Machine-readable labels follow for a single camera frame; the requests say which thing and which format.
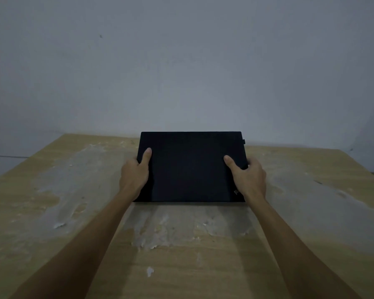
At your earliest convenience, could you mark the person's right hand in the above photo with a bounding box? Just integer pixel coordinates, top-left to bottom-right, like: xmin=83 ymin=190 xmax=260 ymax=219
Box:
xmin=223 ymin=155 xmax=267 ymax=202

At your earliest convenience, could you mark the person's left hand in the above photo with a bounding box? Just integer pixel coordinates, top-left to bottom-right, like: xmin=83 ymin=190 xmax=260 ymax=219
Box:
xmin=119 ymin=148 xmax=153 ymax=202

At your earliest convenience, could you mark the black laptop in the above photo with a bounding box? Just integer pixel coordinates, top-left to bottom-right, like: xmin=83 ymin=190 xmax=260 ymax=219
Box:
xmin=133 ymin=131 xmax=249 ymax=203

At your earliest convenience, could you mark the person's right forearm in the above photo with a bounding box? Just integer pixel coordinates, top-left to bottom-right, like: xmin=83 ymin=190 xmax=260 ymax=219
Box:
xmin=245 ymin=191 xmax=362 ymax=299

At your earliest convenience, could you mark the person's left forearm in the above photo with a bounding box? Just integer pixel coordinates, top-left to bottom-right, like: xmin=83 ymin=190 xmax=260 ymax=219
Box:
xmin=9 ymin=187 xmax=138 ymax=299

